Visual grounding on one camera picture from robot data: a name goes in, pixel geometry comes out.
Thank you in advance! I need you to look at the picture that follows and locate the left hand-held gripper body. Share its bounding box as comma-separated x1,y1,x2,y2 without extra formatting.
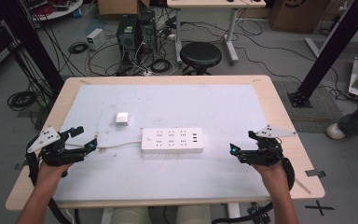
26,125,87,167

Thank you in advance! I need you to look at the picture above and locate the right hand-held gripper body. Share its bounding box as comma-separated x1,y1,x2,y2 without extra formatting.
241,124,297,167

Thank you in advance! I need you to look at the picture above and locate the person's left hand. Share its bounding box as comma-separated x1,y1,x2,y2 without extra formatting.
34,161,75,189

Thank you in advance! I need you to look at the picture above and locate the person's right hand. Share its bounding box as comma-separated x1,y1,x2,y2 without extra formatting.
251,161,289,196

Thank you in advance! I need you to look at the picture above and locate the light wooden table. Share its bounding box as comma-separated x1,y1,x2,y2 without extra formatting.
5,75,326,224

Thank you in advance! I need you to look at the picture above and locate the white charger plug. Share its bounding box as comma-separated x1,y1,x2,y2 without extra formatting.
114,112,131,127

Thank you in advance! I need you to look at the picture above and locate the white power strip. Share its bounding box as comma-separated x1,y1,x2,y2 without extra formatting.
141,127,205,154

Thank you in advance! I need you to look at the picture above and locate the grey floor mat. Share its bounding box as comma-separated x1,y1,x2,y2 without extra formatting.
272,80,345,134

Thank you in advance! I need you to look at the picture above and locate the white table mat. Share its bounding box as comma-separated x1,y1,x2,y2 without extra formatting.
53,83,272,203

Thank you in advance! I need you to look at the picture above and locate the white power supply box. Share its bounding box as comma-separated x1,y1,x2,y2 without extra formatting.
86,28,106,51

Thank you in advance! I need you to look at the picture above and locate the black round stool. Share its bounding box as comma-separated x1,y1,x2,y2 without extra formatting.
179,41,223,76

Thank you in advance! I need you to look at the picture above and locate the black computer tower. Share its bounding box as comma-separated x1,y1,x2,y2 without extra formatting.
139,9,158,54
116,14,140,64

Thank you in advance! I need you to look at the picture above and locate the round white table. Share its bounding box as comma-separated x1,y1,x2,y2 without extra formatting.
21,0,84,21

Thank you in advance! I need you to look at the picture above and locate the large cardboard box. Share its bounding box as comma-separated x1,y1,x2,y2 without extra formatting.
268,0,331,35

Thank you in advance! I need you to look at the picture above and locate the white-legged wooden desk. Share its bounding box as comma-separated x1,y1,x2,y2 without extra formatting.
166,0,267,65

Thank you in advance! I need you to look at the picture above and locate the white power strip cable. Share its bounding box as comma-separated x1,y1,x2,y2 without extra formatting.
64,140,144,149

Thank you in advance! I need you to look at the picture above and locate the coiled black cable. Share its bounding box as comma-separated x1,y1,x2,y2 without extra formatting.
67,41,90,55
149,58,172,75
7,90,39,112

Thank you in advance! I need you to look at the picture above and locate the black metal frame post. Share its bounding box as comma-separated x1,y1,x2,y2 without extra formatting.
288,0,358,108
0,0,65,92

